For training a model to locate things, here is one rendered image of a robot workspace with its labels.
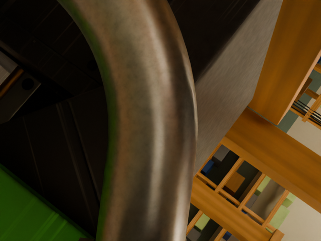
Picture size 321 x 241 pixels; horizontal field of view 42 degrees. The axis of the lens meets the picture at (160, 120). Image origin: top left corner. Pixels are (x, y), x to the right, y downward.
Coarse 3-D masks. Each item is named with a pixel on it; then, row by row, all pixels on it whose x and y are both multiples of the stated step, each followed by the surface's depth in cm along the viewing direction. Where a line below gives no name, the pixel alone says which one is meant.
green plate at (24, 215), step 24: (0, 168) 21; (0, 192) 21; (24, 192) 21; (0, 216) 21; (24, 216) 21; (48, 216) 21; (0, 240) 20; (24, 240) 20; (48, 240) 21; (72, 240) 21
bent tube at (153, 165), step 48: (96, 0) 13; (144, 0) 13; (96, 48) 13; (144, 48) 13; (144, 96) 13; (192, 96) 13; (144, 144) 13; (192, 144) 13; (144, 192) 13; (96, 240) 14; (144, 240) 13
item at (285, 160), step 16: (240, 128) 98; (256, 128) 97; (272, 128) 97; (224, 144) 105; (240, 144) 97; (256, 144) 96; (272, 144) 96; (288, 144) 96; (256, 160) 97; (272, 160) 95; (288, 160) 94; (304, 160) 94; (320, 160) 94; (272, 176) 100; (288, 176) 93; (304, 176) 93; (320, 176) 93; (304, 192) 92; (320, 192) 92; (320, 208) 95
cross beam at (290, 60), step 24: (288, 0) 55; (312, 0) 52; (288, 24) 60; (312, 24) 56; (288, 48) 65; (312, 48) 61; (264, 72) 78; (288, 72) 72; (264, 96) 87; (288, 96) 79
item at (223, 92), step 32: (0, 0) 31; (32, 0) 31; (192, 0) 30; (224, 0) 29; (256, 0) 29; (0, 32) 30; (32, 32) 30; (64, 32) 30; (192, 32) 29; (224, 32) 29; (256, 32) 34; (0, 64) 53; (32, 64) 30; (64, 64) 29; (96, 64) 29; (192, 64) 28; (224, 64) 31; (256, 64) 43; (64, 96) 32; (224, 96) 39; (224, 128) 52
